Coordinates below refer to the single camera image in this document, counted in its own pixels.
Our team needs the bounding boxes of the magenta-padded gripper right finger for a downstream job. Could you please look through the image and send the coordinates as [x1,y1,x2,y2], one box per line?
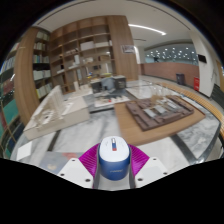
[128,143,169,190]

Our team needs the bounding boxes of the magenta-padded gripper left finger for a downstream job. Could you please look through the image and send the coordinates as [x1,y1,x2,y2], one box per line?
[57,143,101,190]

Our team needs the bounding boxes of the white and blue computer mouse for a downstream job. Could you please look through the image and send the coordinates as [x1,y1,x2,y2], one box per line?
[97,135,132,182]

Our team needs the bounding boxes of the blue-grey printed mouse pad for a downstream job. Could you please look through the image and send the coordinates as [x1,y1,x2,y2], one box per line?
[39,151,83,175]

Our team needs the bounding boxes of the wooden model base board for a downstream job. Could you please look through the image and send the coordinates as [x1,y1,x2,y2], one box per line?
[113,94,207,147]

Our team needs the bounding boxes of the white paper sheet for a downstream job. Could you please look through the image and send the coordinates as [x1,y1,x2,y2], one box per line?
[16,141,34,161]

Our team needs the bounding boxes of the white architectural model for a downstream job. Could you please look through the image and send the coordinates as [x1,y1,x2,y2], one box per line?
[22,84,91,141]

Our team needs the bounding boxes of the brown architectural model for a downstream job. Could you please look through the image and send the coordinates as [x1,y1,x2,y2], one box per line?
[125,94,195,132]

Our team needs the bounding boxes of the flat white model board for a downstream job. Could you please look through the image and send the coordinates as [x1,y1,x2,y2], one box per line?
[93,95,131,109]

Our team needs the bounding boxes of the clear acrylic model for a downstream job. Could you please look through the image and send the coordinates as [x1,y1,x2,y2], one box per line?
[125,80,175,100]

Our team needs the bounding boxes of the grey architectural model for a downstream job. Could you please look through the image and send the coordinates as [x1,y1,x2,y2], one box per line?
[90,74,128,95]

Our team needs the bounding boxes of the dark trash bin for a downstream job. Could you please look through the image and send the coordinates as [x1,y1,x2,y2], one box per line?
[175,72,186,86]

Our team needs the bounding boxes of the red floor sign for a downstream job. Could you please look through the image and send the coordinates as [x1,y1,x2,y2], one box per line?
[193,76,201,92]

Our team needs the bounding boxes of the book-filled shelf unit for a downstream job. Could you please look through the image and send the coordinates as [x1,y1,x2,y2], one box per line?
[0,27,55,158]

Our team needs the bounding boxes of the group of round ceiling lights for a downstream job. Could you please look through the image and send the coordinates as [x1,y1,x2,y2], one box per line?
[145,45,198,62]

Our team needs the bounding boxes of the large wooden shelf unit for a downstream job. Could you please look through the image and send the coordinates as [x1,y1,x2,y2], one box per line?
[47,14,140,95]

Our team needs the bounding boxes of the long ceiling light strip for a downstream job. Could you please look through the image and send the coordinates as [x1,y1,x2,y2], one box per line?
[127,23,167,37]

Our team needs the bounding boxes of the black wall screen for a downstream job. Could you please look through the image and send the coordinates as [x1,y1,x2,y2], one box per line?
[197,54,208,64]

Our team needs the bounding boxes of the framed wall picture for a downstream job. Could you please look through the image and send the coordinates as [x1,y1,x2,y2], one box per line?
[121,44,136,55]

